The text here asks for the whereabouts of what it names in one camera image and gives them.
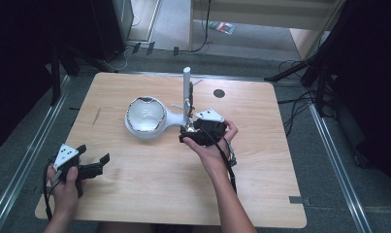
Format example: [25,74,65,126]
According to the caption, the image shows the black hanging cable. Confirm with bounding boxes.
[182,0,214,54]

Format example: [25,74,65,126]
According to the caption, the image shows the white hook stand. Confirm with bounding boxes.
[124,66,205,141]

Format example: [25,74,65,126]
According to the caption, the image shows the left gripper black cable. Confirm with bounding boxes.
[42,158,62,223]

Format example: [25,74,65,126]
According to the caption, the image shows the white floor cable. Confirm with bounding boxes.
[103,45,134,73]

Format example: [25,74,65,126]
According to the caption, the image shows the black computer tower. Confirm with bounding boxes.
[88,0,135,62]

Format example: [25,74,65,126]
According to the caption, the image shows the black floor cables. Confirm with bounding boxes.
[276,58,317,138]

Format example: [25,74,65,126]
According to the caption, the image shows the grey tape piece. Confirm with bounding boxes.
[288,195,311,208]

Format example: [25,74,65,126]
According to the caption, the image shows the person's left hand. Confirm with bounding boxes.
[46,157,87,218]

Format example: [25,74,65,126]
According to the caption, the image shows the metal floor rail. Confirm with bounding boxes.
[307,102,375,233]
[0,75,72,233]

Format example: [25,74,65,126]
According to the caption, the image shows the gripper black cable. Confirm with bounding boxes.
[42,158,62,223]
[199,125,239,196]

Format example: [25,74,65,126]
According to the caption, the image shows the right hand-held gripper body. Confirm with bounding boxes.
[194,108,229,148]

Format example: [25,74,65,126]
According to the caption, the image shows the black metal stand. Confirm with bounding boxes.
[264,0,359,117]
[49,48,63,107]

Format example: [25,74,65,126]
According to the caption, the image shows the colourful packet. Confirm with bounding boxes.
[208,20,237,36]

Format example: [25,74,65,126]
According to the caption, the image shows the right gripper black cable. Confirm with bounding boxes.
[199,125,239,196]

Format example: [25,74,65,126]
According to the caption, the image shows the light wooden cabinet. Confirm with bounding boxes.
[188,0,346,61]

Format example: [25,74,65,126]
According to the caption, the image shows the person's right hand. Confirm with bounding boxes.
[182,118,240,173]

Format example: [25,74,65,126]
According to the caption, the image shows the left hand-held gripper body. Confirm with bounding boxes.
[50,143,86,199]

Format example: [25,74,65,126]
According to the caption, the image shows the white bowl silver rim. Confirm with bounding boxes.
[126,95,168,133]

